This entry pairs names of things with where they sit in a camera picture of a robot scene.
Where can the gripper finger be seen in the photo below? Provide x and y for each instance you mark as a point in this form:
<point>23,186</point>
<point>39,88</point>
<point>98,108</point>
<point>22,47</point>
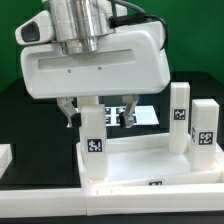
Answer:
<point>68,109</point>
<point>126,117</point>

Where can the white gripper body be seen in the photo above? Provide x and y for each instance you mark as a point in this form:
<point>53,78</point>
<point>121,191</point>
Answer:
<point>130,60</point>

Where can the white desk top tray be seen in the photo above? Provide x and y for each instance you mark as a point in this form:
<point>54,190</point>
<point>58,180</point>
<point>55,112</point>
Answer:
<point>144,161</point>

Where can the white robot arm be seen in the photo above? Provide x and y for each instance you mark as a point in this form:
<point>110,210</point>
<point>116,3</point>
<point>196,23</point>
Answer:
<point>85,48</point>

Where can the white marker sheet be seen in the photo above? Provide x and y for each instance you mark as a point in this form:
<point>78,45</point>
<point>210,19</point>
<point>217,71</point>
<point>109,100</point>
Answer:
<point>142,115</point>

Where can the white left fence block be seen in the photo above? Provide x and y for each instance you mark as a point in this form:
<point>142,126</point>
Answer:
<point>5,157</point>

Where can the white front fence rail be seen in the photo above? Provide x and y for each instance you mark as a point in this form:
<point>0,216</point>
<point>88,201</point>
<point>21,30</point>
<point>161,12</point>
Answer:
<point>121,200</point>

